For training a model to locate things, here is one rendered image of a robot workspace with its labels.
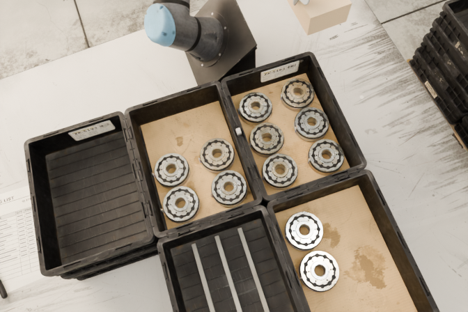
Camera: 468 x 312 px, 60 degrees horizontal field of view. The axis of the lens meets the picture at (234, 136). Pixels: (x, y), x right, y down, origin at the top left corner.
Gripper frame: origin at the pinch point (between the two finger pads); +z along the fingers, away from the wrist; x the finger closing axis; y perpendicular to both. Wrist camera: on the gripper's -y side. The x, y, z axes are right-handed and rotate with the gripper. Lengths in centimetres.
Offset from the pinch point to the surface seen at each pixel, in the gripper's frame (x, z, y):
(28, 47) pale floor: -118, 111, -115
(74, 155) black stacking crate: -82, 27, 7
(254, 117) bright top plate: -25.7, 23.9, 17.5
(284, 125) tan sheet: -17.8, 26.7, 22.5
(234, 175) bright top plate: -38, 24, 32
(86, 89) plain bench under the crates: -76, 40, -24
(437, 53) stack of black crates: 71, 72, -1
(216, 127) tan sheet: -37.6, 26.8, 14.9
